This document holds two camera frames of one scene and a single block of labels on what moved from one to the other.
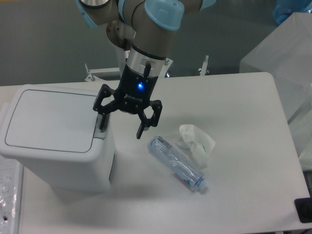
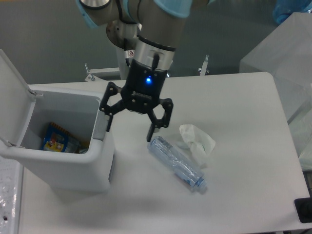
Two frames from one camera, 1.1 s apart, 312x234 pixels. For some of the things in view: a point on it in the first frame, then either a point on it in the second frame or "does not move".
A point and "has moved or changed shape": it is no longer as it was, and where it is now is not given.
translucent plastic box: (286, 54) does not move
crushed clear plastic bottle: (182, 166) does not move
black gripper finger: (146, 123) -> (167, 105)
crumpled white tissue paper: (199, 144) does not move
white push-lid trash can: (53, 130) has moved or changed shape
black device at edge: (303, 207) does not move
